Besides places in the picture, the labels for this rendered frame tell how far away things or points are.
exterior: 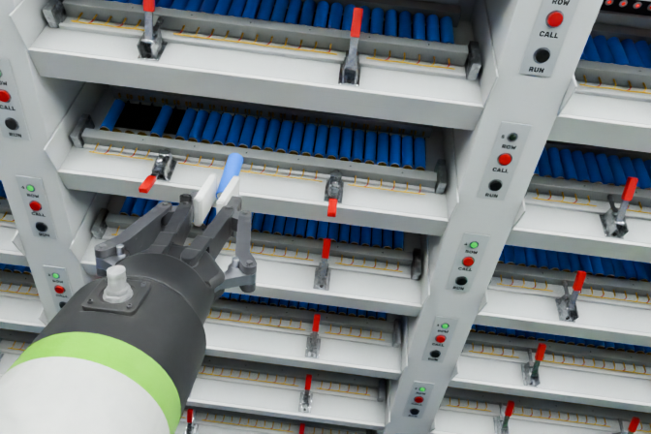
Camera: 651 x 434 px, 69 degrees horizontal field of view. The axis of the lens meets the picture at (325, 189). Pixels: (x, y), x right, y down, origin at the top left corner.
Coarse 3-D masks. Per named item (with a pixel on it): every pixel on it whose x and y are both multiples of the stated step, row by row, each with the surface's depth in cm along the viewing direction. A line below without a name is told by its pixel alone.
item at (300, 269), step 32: (96, 224) 85; (128, 224) 86; (256, 224) 88; (288, 224) 89; (320, 224) 89; (224, 256) 86; (256, 256) 86; (288, 256) 87; (320, 256) 87; (352, 256) 87; (384, 256) 86; (416, 256) 86; (256, 288) 84; (288, 288) 83; (320, 288) 83; (352, 288) 84; (384, 288) 84; (416, 288) 85
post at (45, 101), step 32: (0, 0) 59; (0, 32) 62; (32, 64) 64; (32, 96) 66; (64, 96) 73; (0, 128) 69; (32, 128) 69; (0, 160) 73; (32, 160) 72; (64, 192) 76; (64, 224) 79; (32, 256) 83; (64, 256) 83
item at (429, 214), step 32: (96, 96) 81; (64, 128) 73; (96, 128) 79; (352, 128) 83; (448, 128) 80; (64, 160) 74; (96, 160) 75; (128, 160) 75; (448, 160) 77; (96, 192) 76; (128, 192) 75; (160, 192) 74; (256, 192) 73; (288, 192) 74; (320, 192) 74; (352, 192) 74; (384, 192) 75; (416, 192) 75; (448, 192) 74; (352, 224) 76; (384, 224) 75; (416, 224) 74
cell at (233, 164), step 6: (234, 156) 56; (240, 156) 57; (228, 162) 56; (234, 162) 56; (240, 162) 56; (228, 168) 55; (234, 168) 55; (240, 168) 56; (222, 174) 55; (228, 174) 54; (234, 174) 54; (222, 180) 54; (228, 180) 53; (222, 186) 53; (216, 192) 53; (222, 192) 52
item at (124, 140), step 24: (96, 144) 76; (120, 144) 75; (144, 144) 74; (168, 144) 74; (192, 144) 75; (216, 144) 75; (216, 168) 74; (264, 168) 75; (288, 168) 75; (312, 168) 75; (336, 168) 74; (360, 168) 74; (384, 168) 75; (408, 192) 74
